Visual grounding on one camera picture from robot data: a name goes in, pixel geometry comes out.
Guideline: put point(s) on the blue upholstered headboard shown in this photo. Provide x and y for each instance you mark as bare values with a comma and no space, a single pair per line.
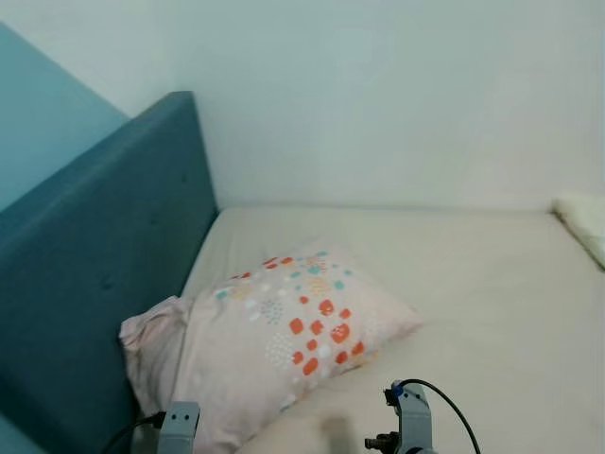
85,246

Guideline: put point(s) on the cream cartoon print quilt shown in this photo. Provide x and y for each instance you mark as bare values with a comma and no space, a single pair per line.
584,222

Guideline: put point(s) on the cream bed mattress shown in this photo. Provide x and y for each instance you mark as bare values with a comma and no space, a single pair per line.
492,312

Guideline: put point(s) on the pink pillow with coloured dots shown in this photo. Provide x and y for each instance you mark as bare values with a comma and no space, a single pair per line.
274,331

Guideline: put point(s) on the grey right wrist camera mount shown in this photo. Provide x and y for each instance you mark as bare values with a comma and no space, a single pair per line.
414,421

